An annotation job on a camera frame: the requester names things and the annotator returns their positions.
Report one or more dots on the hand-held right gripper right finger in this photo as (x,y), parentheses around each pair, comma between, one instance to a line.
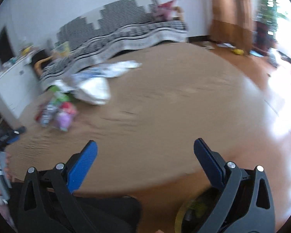
(208,161)

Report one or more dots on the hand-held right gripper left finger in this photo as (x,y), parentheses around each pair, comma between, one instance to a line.
(83,166)

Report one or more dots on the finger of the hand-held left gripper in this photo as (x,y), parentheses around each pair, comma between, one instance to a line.
(15,133)

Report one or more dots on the blue white wrapper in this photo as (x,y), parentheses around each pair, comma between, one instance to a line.
(47,116)

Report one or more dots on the green white packet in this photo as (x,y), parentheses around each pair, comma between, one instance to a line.
(58,96)

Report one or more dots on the translucent plastic bag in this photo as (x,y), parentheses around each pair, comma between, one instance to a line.
(92,89)

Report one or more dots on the white tissue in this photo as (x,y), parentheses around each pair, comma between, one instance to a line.
(118,68)

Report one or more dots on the small red wrapper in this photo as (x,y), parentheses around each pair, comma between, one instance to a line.
(40,113)

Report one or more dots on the person's pink fleece clothing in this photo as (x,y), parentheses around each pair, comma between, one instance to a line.
(0,213)

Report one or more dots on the white cabinet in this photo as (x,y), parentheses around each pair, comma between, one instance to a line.
(14,87)

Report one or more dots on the purple packet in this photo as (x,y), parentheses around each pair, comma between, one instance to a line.
(63,122)

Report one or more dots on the red packet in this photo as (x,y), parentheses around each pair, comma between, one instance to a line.
(68,107)

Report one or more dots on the silver foil wrapper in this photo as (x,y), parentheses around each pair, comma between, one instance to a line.
(61,85)

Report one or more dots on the black side box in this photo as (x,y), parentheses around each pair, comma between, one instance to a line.
(38,56)

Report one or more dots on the yellow plastic item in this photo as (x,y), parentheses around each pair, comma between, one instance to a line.
(26,50)

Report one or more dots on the dark rectangular panel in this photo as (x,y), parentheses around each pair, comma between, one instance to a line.
(3,42)

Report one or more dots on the colourful picture book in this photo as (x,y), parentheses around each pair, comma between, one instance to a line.
(63,47)

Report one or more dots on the yellow toy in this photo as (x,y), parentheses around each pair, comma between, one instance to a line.
(238,52)

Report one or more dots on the scattered papers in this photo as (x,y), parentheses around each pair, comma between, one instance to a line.
(224,45)

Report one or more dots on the blue sheet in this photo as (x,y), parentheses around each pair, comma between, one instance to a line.
(255,53)

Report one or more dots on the white plastic bag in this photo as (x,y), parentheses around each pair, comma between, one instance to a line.
(273,57)

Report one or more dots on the black white striped blanket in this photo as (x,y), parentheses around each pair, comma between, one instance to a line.
(135,35)

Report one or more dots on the brown curtain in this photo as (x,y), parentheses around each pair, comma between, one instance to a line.
(230,12)

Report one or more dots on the black white patterned sofa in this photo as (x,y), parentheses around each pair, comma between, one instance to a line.
(121,14)

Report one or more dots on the pink cloth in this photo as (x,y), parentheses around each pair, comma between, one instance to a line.
(166,9)

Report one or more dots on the potted plant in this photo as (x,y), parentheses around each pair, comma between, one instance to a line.
(269,2)

